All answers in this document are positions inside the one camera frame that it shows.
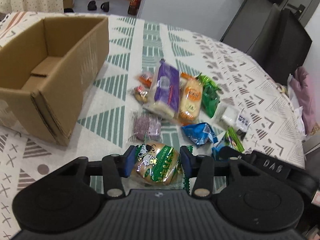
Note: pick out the orange biscuit pack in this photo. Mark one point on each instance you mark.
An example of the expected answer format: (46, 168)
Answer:
(191, 97)

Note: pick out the red brown candy packet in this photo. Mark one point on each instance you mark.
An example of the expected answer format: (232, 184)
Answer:
(141, 94)

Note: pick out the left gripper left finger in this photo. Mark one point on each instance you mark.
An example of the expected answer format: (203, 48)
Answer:
(114, 168)

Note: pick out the purple bread loaf pack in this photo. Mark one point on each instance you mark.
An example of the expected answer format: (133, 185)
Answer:
(164, 93)

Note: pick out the orange small snack packet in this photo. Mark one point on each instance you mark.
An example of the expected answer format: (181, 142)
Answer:
(146, 78)

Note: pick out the dark green snack bag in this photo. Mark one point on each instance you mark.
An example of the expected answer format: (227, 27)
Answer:
(210, 97)

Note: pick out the patterned bed cover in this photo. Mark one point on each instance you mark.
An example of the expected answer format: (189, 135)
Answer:
(104, 125)

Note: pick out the blue snack bag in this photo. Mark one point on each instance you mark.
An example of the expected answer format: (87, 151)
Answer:
(200, 133)

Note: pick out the small floor cardboard box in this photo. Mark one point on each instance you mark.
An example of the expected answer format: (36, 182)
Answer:
(68, 4)

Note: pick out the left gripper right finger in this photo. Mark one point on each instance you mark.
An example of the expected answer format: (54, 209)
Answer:
(200, 167)

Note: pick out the green striped snack pack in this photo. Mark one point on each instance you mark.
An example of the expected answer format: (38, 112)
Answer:
(232, 140)

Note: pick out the black shoe left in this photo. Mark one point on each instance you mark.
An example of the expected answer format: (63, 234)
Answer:
(92, 6)

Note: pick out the black shoe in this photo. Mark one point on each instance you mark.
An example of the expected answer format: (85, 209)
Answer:
(92, 6)
(105, 7)

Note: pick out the black shoe right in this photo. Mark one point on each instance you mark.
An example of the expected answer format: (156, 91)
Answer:
(105, 7)

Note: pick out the white packet with barcode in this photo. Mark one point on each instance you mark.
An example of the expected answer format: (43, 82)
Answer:
(227, 116)

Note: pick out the red oil bottle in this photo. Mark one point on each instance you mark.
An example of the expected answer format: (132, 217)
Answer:
(134, 7)

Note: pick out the pink pillow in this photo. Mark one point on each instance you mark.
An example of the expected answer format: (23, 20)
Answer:
(301, 84)

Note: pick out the brown cardboard box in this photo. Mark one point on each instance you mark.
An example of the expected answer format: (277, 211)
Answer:
(48, 65)

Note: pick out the purple wrapped cake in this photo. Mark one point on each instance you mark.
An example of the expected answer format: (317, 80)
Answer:
(146, 126)

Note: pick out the cow print bread bun pack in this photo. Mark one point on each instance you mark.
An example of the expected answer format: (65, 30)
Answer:
(159, 165)

